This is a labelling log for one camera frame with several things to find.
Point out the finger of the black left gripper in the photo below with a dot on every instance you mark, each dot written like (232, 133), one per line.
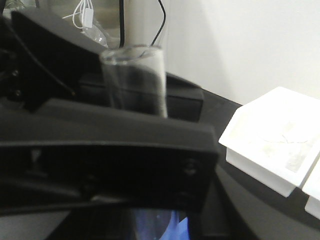
(184, 98)

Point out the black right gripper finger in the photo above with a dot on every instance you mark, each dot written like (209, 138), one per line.
(69, 155)

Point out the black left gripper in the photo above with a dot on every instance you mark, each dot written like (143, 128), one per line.
(43, 57)

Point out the clear glass test tube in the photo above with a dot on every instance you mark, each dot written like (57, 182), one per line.
(135, 79)

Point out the left white storage bin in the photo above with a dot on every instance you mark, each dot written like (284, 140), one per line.
(275, 138)

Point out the white storage bin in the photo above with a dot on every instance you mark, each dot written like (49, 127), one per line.
(312, 189)
(275, 138)

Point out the middle white storage bin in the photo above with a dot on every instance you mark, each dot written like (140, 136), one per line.
(312, 189)

